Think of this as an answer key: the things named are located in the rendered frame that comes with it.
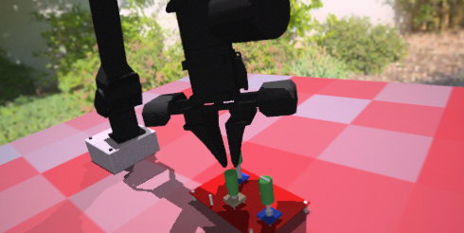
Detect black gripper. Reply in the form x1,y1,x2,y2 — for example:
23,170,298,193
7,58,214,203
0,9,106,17
142,43,298,168

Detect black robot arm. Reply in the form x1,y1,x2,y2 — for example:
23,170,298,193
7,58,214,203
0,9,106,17
89,0,291,144

